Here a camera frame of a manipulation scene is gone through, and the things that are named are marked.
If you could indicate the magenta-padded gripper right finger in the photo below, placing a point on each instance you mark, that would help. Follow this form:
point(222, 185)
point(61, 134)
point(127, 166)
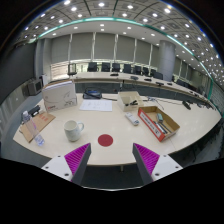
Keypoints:
point(146, 158)

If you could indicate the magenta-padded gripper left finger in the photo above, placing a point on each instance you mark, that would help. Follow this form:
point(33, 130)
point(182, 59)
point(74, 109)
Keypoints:
point(77, 158)

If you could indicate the clear plastic water bottle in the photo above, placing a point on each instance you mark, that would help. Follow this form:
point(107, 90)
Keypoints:
point(32, 128)

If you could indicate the white ceramic mug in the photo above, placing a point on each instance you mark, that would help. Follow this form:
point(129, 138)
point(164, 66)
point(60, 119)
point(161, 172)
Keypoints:
point(72, 130)

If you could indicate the flat round red coaster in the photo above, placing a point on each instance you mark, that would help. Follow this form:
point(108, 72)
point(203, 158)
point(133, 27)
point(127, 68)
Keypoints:
point(105, 140)

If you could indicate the open red-edged cardboard box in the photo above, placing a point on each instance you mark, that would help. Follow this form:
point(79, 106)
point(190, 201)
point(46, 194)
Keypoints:
point(150, 123)

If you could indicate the white remote control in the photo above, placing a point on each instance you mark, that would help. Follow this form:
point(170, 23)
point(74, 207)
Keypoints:
point(132, 118)

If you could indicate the grey-green tool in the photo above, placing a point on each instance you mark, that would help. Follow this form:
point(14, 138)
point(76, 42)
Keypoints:
point(160, 117)

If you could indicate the brown cardboard sheet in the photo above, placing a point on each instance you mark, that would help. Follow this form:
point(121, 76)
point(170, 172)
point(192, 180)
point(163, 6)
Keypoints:
point(41, 121)

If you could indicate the white paper sheet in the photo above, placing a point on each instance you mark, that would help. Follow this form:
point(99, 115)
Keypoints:
point(96, 105)

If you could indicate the small open white box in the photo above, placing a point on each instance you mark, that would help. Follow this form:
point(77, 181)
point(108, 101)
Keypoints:
point(125, 104)

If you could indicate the black flat device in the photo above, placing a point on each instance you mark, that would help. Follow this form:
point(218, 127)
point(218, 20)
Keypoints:
point(34, 111)

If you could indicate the large white cardboard box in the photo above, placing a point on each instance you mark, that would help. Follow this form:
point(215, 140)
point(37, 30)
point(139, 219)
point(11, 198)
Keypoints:
point(59, 96)

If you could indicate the black bag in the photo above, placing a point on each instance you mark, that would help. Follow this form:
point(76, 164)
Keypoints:
point(92, 94)

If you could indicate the black desk microphone unit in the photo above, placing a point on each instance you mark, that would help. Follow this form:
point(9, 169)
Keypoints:
point(186, 105)

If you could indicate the row of black office chairs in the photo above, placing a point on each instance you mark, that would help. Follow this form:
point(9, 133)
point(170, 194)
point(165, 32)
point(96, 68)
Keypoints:
point(106, 67)

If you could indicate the group of ceiling lights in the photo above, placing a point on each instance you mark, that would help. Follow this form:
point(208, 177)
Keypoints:
point(101, 4)

